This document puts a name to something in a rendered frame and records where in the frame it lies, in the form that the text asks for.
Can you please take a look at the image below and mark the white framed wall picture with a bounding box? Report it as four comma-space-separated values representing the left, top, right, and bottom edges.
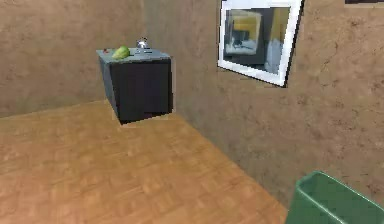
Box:
217, 0, 306, 88

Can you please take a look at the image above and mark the green fruit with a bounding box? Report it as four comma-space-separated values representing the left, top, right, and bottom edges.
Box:
111, 45, 131, 61

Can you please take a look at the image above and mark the dark framed wall picture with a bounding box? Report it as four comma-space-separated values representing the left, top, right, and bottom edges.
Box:
344, 0, 384, 5

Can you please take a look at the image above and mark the black cabinet with grey top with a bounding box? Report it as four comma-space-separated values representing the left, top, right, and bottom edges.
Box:
96, 47, 174, 125

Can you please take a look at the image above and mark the green bin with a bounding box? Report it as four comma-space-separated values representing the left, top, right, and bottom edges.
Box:
285, 170, 384, 224

